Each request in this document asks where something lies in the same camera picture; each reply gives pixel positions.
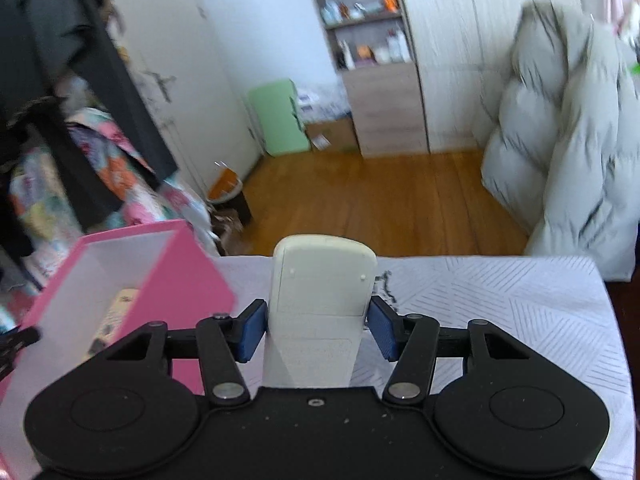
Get white remote control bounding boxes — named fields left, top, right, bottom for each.
left=262, top=234, right=378, bottom=388

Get cream remote control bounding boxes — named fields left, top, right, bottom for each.
left=85, top=288, right=139, bottom=360

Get pink storage box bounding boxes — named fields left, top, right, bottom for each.
left=1, top=220, right=235, bottom=479

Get white patterned tablecloth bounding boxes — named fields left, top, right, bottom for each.
left=205, top=257, right=636, bottom=479

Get orange bin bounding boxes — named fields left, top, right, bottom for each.
left=206, top=162, right=253, bottom=226

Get green folding stool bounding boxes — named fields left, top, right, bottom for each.
left=247, top=79, right=310, bottom=156

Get cardboard box on floor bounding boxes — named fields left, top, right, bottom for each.
left=305, top=116, right=359, bottom=152

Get floral quilt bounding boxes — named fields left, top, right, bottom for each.
left=6, top=107, right=219, bottom=286

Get grey puffer jacket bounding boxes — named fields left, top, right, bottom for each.
left=474, top=1, right=639, bottom=282

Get white door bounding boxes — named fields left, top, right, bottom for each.
left=114, top=0, right=260, bottom=196

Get white wardrobe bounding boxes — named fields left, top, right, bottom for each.
left=402, top=0, right=582, bottom=153

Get dark hanging clothes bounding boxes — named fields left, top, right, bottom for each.
left=1, top=0, right=178, bottom=266

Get wooden shelf cabinet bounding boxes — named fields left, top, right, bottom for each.
left=314, top=0, right=428, bottom=157

